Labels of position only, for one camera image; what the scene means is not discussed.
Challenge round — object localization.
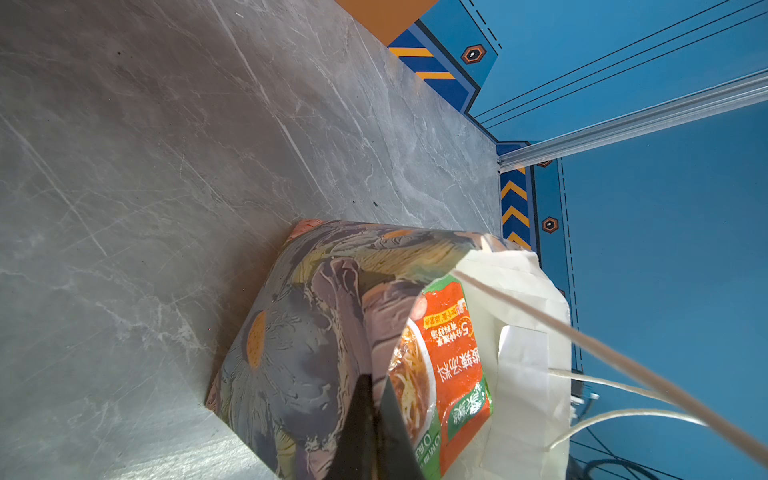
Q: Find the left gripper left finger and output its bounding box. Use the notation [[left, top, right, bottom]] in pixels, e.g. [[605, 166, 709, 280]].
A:
[[326, 375, 376, 480]]

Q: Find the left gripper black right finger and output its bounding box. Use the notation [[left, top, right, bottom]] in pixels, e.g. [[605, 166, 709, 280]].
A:
[[376, 381, 425, 480]]

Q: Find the green orange snack packet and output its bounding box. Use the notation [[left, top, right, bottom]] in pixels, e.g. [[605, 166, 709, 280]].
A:
[[388, 276, 493, 479]]

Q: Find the floral paper gift bag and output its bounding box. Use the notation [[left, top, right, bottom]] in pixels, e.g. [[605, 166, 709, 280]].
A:
[[205, 218, 768, 480]]

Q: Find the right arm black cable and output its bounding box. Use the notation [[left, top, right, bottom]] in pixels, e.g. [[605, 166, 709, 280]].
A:
[[569, 371, 685, 480]]

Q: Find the right aluminium corner post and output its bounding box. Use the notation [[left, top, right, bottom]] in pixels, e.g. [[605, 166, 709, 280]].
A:
[[498, 69, 767, 173]]

